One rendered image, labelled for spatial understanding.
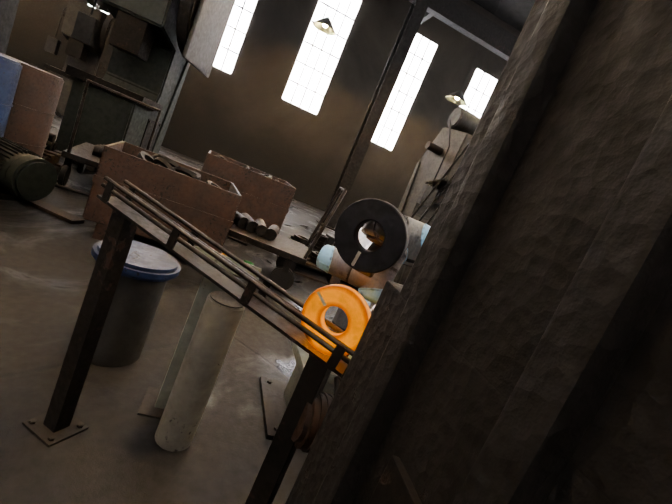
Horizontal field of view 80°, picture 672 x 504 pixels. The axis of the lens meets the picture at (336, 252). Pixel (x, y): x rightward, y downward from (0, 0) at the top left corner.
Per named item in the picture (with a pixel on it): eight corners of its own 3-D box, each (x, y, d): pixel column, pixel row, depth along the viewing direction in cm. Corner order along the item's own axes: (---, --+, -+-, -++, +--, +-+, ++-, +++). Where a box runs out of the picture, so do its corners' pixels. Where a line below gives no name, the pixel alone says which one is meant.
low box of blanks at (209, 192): (210, 246, 369) (235, 179, 359) (214, 273, 303) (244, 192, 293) (99, 211, 331) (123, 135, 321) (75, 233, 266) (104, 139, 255)
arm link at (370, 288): (347, 290, 116) (364, 257, 117) (382, 308, 113) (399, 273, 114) (342, 287, 109) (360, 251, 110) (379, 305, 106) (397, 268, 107)
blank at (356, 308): (321, 368, 88) (326, 364, 91) (381, 338, 83) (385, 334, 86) (288, 305, 90) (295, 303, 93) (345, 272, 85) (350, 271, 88)
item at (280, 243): (303, 279, 391) (342, 187, 376) (301, 300, 327) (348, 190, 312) (186, 233, 376) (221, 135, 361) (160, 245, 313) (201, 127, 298)
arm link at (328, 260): (379, 199, 151) (319, 242, 110) (406, 210, 148) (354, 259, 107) (370, 226, 156) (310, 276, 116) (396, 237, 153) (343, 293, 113)
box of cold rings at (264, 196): (266, 232, 545) (287, 180, 533) (273, 248, 468) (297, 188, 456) (190, 205, 510) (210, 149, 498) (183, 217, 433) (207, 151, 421)
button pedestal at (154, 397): (199, 427, 142) (262, 271, 133) (129, 413, 136) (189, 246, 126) (204, 400, 158) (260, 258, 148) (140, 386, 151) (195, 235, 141)
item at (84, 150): (132, 213, 367) (165, 112, 352) (48, 187, 337) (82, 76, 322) (140, 190, 471) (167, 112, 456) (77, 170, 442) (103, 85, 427)
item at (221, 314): (188, 455, 129) (246, 312, 121) (150, 448, 125) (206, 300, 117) (193, 430, 140) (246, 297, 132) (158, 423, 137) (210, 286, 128)
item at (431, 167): (361, 254, 713) (429, 99, 668) (416, 274, 758) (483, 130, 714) (395, 282, 582) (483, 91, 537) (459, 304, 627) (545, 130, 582)
